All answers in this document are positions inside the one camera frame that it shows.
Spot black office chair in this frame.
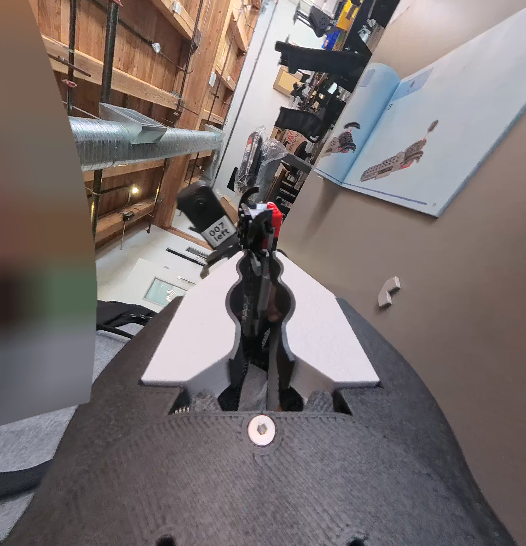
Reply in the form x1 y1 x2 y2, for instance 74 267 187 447
276 40 372 92
273 107 327 143

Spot black grey toy brick assembly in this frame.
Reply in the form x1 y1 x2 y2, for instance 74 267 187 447
237 186 286 338

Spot person's grey shirt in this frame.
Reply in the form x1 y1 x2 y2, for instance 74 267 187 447
0 330 133 542

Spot light blue instruction booklet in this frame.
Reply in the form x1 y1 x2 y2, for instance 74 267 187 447
314 4 526 218

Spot person's black jacket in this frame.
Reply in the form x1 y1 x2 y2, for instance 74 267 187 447
96 300 159 340

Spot black strap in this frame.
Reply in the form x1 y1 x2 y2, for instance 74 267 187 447
0 467 48 502

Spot grey corner brick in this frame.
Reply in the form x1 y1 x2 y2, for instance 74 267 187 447
378 276 401 309

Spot brown cardboard box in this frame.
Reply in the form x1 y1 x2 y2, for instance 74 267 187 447
273 66 304 94

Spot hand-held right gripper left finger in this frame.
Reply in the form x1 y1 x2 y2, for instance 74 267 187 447
140 251 247 392

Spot silver ventilation duct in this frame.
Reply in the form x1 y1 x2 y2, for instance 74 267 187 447
69 102 226 172

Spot plastic wrapped packs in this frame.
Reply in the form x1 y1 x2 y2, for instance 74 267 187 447
235 126 289 193

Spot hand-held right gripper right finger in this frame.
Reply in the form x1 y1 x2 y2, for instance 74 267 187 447
274 251 381 390

